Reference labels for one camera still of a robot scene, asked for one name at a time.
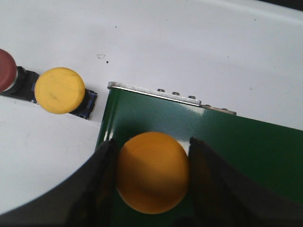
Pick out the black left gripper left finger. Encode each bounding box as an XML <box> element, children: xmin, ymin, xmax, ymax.
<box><xmin>0</xmin><ymin>140</ymin><xmax>118</xmax><ymax>227</ymax></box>

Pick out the dark red mushroom push button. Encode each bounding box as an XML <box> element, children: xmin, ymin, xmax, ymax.
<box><xmin>0</xmin><ymin>49</ymin><xmax>39</xmax><ymax>104</ymax></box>

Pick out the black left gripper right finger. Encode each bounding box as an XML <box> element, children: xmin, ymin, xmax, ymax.
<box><xmin>189</xmin><ymin>137</ymin><xmax>303</xmax><ymax>227</ymax></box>

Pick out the aluminium conveyor frame rail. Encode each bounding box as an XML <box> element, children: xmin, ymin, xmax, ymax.
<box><xmin>107</xmin><ymin>82</ymin><xmax>237</xmax><ymax>115</ymax></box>

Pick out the yellow mushroom push button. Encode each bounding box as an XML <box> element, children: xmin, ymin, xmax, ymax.
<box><xmin>116</xmin><ymin>132</ymin><xmax>189</xmax><ymax>214</ymax></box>
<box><xmin>34</xmin><ymin>67</ymin><xmax>98</xmax><ymax>120</ymax></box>

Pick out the green conveyor belt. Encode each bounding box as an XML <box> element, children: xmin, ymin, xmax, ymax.
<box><xmin>98</xmin><ymin>88</ymin><xmax>303</xmax><ymax>227</ymax></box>

